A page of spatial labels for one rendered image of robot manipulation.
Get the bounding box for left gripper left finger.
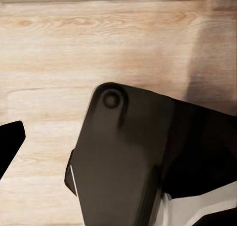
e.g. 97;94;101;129
0;120;26;179

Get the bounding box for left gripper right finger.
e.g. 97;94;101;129
221;120;237;160

